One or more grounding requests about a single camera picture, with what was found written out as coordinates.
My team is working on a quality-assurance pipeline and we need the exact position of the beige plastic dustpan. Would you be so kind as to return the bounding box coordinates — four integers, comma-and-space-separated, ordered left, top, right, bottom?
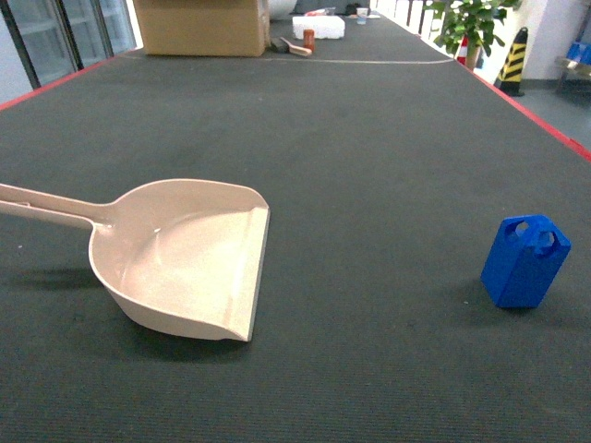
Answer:
1, 179, 271, 341

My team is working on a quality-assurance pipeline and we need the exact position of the green potted plant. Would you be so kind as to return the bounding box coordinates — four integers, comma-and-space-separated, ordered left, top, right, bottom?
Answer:
423, 0, 522, 70

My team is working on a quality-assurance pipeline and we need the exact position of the yellow black traffic cone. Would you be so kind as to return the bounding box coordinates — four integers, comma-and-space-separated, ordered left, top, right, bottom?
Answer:
494, 27, 528, 97

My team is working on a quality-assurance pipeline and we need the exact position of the wooden handled brush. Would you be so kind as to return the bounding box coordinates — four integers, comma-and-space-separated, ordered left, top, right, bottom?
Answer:
271, 37, 313, 57

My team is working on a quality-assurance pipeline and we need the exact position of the paper cup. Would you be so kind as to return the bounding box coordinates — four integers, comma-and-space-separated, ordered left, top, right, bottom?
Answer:
356, 7, 369, 25

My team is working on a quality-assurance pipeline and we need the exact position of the red white traffic cone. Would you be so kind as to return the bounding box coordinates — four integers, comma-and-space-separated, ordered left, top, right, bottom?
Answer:
456, 35, 469, 66

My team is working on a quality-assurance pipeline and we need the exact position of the white foam block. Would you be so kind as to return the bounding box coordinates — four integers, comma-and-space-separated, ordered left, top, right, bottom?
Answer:
292, 16, 345, 40

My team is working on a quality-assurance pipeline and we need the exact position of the blue plastic hexagonal part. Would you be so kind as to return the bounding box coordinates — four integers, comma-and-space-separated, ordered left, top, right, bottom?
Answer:
480, 214, 572, 308

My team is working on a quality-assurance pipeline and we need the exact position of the orange cylindrical can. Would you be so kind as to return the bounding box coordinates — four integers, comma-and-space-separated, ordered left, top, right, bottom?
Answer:
303, 29, 315, 53

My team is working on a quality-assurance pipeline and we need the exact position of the large cardboard box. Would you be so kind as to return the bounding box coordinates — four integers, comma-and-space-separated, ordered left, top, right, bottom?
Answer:
133, 1, 270, 57

